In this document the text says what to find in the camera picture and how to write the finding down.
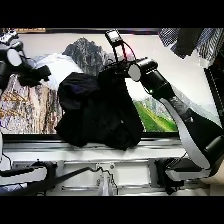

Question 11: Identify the black garment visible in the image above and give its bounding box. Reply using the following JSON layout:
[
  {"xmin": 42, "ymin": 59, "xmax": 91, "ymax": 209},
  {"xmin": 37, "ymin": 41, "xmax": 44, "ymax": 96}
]
[{"xmin": 54, "ymin": 71, "xmax": 145, "ymax": 152}]

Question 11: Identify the dark grey garment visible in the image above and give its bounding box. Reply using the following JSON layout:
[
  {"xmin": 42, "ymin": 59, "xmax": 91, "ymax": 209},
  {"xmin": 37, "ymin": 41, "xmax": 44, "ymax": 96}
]
[{"xmin": 172, "ymin": 28, "xmax": 205, "ymax": 60}]

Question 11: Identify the checked shirt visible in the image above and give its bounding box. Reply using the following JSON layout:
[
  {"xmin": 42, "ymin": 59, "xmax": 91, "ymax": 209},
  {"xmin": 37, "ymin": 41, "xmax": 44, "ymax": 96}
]
[{"xmin": 157, "ymin": 28, "xmax": 224, "ymax": 70}]

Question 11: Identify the black cable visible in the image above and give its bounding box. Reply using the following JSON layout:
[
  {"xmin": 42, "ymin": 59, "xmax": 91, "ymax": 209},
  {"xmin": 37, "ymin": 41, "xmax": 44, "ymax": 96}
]
[{"xmin": 87, "ymin": 165, "xmax": 118, "ymax": 188}]

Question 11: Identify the silver frame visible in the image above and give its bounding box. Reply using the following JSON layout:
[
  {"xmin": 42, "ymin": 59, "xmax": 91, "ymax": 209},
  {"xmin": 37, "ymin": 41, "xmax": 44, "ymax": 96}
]
[{"xmin": 0, "ymin": 137, "xmax": 224, "ymax": 197}]

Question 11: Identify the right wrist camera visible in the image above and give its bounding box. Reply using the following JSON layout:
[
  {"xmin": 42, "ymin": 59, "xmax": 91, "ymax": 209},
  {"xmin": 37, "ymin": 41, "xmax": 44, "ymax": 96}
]
[{"xmin": 104, "ymin": 28, "xmax": 129, "ymax": 65}]

